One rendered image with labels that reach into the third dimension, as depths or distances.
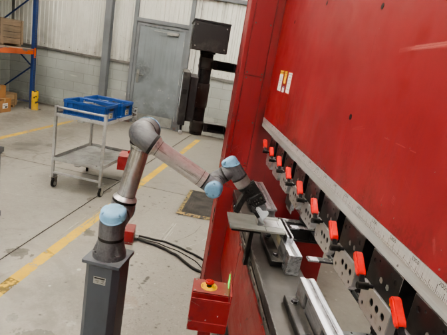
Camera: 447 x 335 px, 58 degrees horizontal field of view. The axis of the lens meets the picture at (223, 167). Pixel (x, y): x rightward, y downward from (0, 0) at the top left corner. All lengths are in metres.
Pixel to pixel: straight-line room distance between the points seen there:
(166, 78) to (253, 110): 6.45
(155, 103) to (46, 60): 2.68
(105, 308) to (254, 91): 1.57
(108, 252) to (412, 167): 1.35
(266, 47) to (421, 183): 1.88
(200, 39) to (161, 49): 6.31
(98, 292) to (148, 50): 7.58
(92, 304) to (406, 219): 1.48
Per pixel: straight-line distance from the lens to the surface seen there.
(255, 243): 2.07
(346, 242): 1.26
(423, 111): 1.01
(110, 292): 1.98
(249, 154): 2.76
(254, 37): 2.68
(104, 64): 9.37
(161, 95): 9.12
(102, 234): 1.90
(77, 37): 9.89
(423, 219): 0.95
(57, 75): 10.15
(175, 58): 9.00
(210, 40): 2.81
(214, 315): 1.73
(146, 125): 1.77
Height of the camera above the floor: 1.73
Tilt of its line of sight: 15 degrees down
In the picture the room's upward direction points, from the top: 10 degrees clockwise
